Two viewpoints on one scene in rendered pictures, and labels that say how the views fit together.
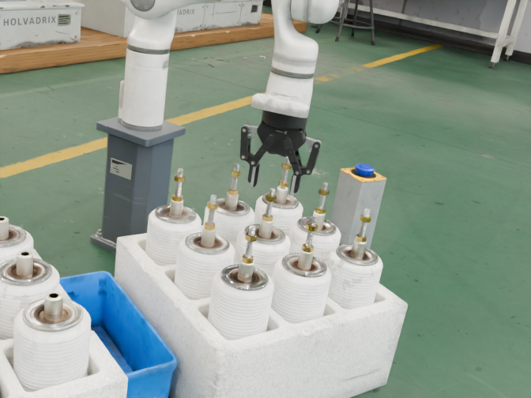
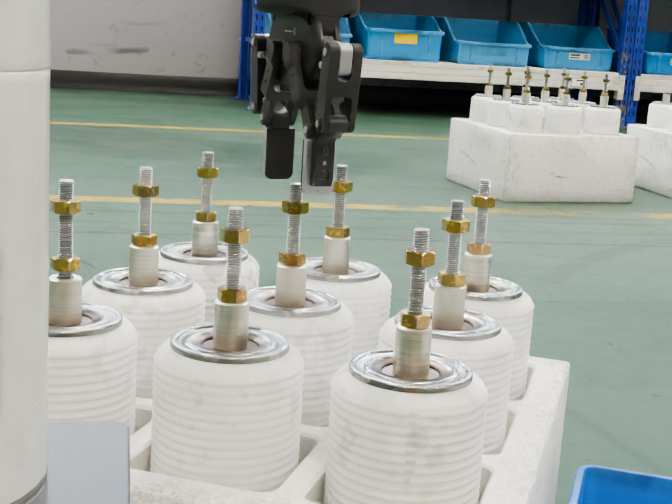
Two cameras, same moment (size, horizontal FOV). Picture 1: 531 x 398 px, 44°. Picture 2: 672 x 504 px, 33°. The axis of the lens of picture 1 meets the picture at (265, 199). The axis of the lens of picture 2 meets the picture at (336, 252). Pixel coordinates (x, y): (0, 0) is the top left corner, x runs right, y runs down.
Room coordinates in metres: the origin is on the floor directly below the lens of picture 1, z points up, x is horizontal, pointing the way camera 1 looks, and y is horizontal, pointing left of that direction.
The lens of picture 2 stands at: (1.51, 0.65, 0.46)
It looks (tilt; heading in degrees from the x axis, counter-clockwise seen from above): 12 degrees down; 233
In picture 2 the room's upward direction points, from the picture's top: 4 degrees clockwise
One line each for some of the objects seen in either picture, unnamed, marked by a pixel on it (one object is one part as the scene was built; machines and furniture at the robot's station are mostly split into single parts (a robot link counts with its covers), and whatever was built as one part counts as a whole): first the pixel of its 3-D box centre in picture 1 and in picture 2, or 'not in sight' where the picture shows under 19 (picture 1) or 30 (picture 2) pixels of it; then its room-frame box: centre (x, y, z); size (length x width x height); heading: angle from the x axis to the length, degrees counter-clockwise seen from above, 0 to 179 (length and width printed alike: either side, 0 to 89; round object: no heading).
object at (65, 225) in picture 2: (284, 175); (65, 236); (1.23, -0.03, 0.31); 0.01 x 0.01 x 0.08
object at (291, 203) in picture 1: (280, 200); (64, 320); (1.23, -0.03, 0.25); 0.08 x 0.08 x 0.01
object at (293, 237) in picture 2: (269, 208); (293, 234); (1.06, -0.01, 0.30); 0.01 x 0.01 x 0.08
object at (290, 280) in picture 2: (265, 227); (290, 285); (1.06, -0.01, 0.26); 0.02 x 0.02 x 0.03
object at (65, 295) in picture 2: (281, 195); (64, 301); (1.23, -0.03, 0.26); 0.02 x 0.02 x 0.03
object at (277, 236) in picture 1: (265, 234); (289, 302); (1.06, -0.01, 0.25); 0.08 x 0.08 x 0.01
